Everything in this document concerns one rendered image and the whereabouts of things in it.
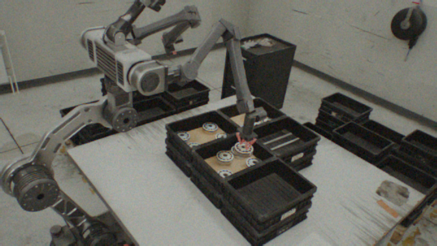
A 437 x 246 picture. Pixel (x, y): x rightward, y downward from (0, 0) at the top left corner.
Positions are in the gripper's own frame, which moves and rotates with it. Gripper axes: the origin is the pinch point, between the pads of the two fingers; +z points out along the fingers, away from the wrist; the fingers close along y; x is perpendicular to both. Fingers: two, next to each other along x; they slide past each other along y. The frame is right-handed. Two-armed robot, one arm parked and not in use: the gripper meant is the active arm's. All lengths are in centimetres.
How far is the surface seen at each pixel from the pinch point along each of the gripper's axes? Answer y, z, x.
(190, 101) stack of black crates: 129, 53, -53
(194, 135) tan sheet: 44.5, 21.0, 1.0
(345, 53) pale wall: 154, 51, -327
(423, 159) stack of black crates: -34, 47, -170
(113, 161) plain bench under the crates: 60, 35, 49
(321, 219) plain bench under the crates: -42, 32, -28
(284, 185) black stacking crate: -20.0, 19.4, -17.0
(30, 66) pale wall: 321, 85, 41
